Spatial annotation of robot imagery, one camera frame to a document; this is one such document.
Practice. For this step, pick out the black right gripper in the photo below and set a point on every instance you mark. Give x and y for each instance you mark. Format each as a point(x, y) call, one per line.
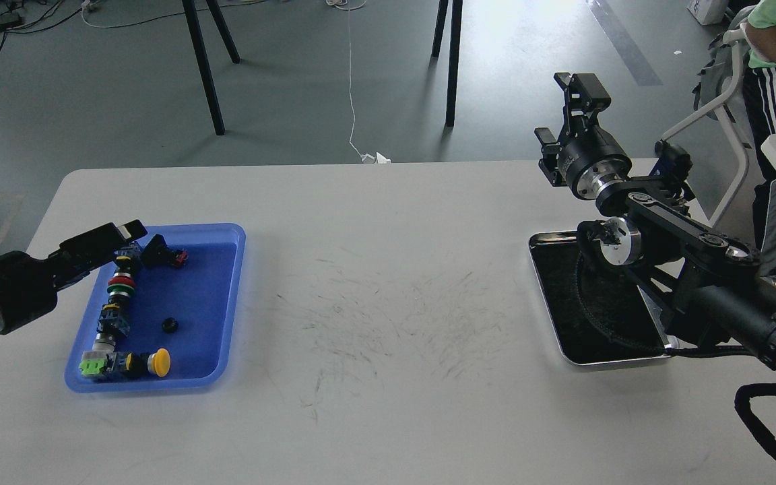
point(583, 157)

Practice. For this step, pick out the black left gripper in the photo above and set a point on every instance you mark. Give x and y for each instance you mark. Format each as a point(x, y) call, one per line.
point(27, 285)

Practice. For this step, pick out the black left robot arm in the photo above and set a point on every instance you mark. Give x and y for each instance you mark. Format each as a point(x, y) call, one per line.
point(29, 286)

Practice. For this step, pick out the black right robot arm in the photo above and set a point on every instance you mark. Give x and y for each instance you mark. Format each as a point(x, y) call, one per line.
point(703, 281)

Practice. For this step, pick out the blue plastic tray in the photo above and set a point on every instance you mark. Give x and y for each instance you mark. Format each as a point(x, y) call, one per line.
point(201, 295)

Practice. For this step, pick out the silver metal tray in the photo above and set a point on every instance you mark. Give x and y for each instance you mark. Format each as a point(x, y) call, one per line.
point(590, 310)

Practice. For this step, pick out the red green push button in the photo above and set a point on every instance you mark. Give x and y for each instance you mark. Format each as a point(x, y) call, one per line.
point(121, 284)

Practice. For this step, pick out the yellow mushroom push button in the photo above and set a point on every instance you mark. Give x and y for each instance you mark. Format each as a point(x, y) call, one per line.
point(140, 365)

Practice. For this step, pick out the white rolling chair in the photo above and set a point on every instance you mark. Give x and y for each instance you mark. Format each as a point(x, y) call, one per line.
point(720, 82)

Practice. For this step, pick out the black stand legs right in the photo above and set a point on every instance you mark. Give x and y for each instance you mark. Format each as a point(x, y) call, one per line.
point(456, 8)

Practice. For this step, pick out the black stand legs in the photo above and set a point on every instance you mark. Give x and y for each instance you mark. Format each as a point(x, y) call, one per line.
point(198, 45)
point(456, 8)

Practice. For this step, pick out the black stand legs left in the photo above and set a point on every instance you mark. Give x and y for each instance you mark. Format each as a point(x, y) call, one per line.
point(198, 45)

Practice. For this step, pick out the blue yellow switch block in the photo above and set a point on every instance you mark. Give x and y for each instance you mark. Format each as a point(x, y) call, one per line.
point(128, 259)

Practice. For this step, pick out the black red switch component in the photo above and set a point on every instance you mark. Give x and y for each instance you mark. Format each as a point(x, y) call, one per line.
point(158, 253)

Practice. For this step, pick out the green white switch block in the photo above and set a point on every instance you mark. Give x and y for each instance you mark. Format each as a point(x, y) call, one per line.
point(97, 363)

